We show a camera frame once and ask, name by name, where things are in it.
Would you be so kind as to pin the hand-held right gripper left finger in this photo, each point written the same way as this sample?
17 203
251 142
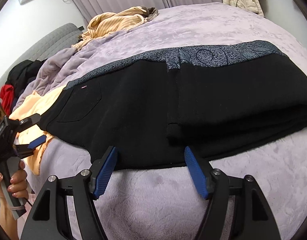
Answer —
104 177

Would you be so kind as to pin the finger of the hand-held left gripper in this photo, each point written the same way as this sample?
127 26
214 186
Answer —
36 142
29 122

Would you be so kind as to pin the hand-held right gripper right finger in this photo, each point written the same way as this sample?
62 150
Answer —
196 175

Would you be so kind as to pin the black pants with floral trim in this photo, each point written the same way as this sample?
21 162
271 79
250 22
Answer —
193 100

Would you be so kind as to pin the person's left forearm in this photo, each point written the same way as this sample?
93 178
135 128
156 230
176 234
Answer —
3 220

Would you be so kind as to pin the person's left hand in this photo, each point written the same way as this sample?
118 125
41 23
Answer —
19 185

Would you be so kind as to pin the peach fleece cloth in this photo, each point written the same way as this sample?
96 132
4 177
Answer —
36 105

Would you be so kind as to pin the red cloth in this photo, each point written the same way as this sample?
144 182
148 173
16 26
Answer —
6 95

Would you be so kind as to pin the black clothes pile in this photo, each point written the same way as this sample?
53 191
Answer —
23 71

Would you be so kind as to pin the grey quilted headboard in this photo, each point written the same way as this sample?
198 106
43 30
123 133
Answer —
48 45

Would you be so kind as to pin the beige striped garment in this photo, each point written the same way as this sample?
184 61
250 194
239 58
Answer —
111 22

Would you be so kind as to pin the purple plush blanket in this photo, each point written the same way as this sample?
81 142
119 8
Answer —
218 25

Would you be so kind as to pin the grey-brown cloth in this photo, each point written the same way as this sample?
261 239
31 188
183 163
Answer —
151 13

